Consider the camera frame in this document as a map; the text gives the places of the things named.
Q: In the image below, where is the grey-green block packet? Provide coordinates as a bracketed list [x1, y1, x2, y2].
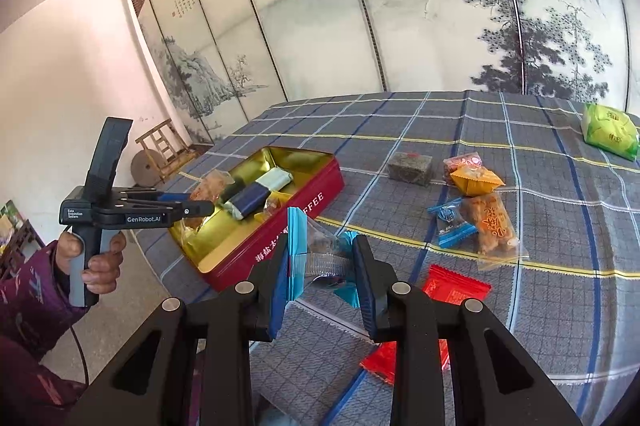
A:
[387, 152, 434, 187]

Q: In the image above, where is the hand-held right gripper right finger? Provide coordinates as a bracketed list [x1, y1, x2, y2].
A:
[352, 235, 583, 426]

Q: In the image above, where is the ink landscape folding screen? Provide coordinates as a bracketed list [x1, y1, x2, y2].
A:
[131, 0, 640, 147]

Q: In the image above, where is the person's left forearm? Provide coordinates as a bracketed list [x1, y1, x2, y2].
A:
[0, 240, 88, 409]

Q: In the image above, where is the green snack packet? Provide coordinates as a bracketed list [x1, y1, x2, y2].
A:
[580, 102, 640, 163]

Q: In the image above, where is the small blue cookie packet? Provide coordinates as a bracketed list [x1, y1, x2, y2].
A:
[286, 206, 362, 309]

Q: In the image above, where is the red metal tin box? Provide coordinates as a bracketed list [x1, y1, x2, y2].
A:
[167, 146, 345, 293]

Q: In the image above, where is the clear fried snack packet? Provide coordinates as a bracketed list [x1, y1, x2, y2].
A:
[460, 191, 530, 271]

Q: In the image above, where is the red snack packet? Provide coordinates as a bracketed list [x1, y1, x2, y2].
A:
[360, 263, 493, 387]

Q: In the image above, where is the wooden rack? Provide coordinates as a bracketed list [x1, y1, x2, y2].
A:
[0, 201, 45, 279]

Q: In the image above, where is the orange snack packet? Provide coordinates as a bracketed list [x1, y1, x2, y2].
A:
[449, 163, 505, 197]

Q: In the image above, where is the light wooden chair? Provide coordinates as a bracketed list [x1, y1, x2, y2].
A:
[135, 119, 197, 183]

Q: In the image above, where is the navy and white packet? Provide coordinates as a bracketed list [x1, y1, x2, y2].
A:
[223, 168, 293, 221]

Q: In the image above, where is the large blue cookie packet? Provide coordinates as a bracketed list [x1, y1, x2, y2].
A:
[426, 198, 479, 249]

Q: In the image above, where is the round stone disc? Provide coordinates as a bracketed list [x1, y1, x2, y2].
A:
[131, 151, 157, 185]

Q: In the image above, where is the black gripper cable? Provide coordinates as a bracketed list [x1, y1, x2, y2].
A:
[69, 325, 91, 384]

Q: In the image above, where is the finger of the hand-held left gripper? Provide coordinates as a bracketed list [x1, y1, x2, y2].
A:
[116, 187, 197, 205]
[167, 200, 216, 221]

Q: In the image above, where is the yellow snack packet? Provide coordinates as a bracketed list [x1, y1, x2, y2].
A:
[255, 191, 297, 224]

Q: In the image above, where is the grey plaid tablecloth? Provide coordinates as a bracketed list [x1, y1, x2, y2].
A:
[135, 90, 640, 426]

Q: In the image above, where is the person's left hand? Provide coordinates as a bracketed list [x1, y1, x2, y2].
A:
[55, 230, 127, 295]

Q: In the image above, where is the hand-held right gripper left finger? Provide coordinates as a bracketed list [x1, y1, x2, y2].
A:
[65, 233, 293, 426]

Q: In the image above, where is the brown snack packet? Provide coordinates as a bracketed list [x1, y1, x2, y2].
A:
[190, 171, 236, 207]

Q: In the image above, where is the small pink-red snack packet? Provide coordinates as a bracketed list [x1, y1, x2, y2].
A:
[442, 152, 483, 181]

